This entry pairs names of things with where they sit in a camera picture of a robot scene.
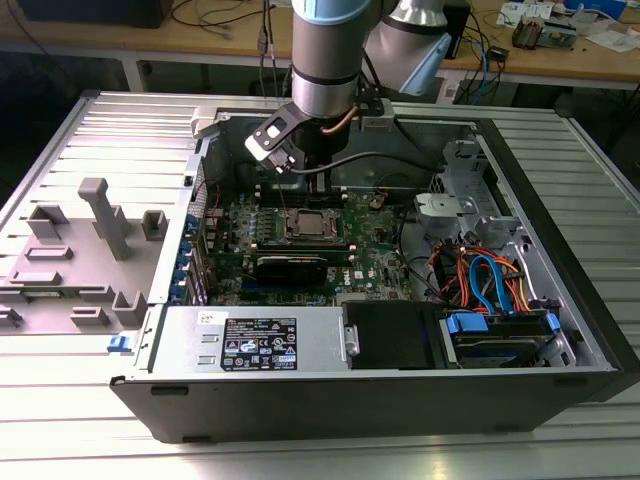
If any black graphics card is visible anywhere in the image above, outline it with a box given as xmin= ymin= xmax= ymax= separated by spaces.
xmin=253 ymin=253 xmax=330 ymax=287

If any silver metal drive cage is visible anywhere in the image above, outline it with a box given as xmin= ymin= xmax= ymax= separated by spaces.
xmin=413 ymin=138 xmax=532 ymax=251

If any clear plastic bag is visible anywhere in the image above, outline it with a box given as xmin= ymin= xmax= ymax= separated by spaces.
xmin=584 ymin=27 xmax=640 ymax=55

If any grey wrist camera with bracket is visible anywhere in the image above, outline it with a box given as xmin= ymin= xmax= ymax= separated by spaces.
xmin=356 ymin=85 xmax=395 ymax=132

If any thin red wire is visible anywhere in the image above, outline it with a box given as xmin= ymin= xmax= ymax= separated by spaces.
xmin=192 ymin=178 xmax=222 ymax=214

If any black drive bay box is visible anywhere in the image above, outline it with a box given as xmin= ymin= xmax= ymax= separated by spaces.
xmin=343 ymin=301 xmax=444 ymax=371

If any metal finned heat sink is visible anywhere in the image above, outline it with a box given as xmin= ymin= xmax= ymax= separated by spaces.
xmin=512 ymin=13 xmax=545 ymax=51

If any grey case latch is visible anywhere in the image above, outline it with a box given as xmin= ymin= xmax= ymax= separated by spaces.
xmin=191 ymin=105 xmax=222 ymax=140

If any blue network cable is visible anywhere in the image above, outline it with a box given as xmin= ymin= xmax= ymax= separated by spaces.
xmin=472 ymin=39 xmax=501 ymax=101

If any black upright box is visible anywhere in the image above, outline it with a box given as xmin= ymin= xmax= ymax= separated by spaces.
xmin=446 ymin=0 xmax=472 ymax=61

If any white printed paper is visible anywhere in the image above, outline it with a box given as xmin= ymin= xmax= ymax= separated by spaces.
xmin=497 ymin=0 xmax=566 ymax=29

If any grey electronic device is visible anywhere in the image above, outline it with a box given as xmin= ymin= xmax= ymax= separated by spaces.
xmin=542 ymin=12 xmax=584 ymax=51

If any silver metal handle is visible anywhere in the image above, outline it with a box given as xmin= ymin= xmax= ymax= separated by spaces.
xmin=338 ymin=322 xmax=362 ymax=360

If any silver power supply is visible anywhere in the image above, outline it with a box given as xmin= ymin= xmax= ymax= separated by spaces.
xmin=147 ymin=304 xmax=349 ymax=375

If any black silver PC case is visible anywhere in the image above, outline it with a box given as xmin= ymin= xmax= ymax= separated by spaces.
xmin=108 ymin=102 xmax=640 ymax=446

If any copper coloured hose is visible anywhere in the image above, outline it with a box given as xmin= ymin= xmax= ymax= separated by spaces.
xmin=321 ymin=103 xmax=358 ymax=137

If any blue flat data cable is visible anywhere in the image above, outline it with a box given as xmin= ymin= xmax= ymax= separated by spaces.
xmin=482 ymin=254 xmax=519 ymax=317
xmin=468 ymin=253 xmax=501 ymax=315

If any hard disk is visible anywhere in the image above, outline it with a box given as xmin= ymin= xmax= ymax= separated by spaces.
xmin=449 ymin=335 xmax=544 ymax=370

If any silver green CPU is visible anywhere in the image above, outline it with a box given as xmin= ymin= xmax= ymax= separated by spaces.
xmin=294 ymin=211 xmax=330 ymax=237

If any blue disk carrier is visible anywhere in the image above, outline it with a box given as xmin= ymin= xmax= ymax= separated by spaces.
xmin=438 ymin=308 xmax=560 ymax=351

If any green RAM stick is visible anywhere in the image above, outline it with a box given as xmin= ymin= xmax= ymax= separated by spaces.
xmin=22 ymin=287 xmax=86 ymax=300

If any green motherboard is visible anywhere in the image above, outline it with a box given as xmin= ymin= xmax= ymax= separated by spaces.
xmin=203 ymin=185 xmax=417 ymax=307

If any orange wire bundle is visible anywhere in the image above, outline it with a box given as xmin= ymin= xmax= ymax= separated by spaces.
xmin=430 ymin=242 xmax=540 ymax=315

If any grey parts rack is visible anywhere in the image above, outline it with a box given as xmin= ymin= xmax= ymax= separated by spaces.
xmin=0 ymin=177 xmax=169 ymax=337

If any wooden workbench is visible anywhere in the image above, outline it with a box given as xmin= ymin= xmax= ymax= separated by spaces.
xmin=0 ymin=0 xmax=640 ymax=94

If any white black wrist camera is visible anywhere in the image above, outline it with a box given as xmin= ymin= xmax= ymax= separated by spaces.
xmin=243 ymin=102 xmax=306 ymax=175

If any black camera cable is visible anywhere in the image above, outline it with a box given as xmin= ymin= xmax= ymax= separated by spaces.
xmin=287 ymin=150 xmax=447 ymax=175

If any large black box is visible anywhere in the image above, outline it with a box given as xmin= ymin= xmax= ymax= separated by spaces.
xmin=18 ymin=0 xmax=174 ymax=30

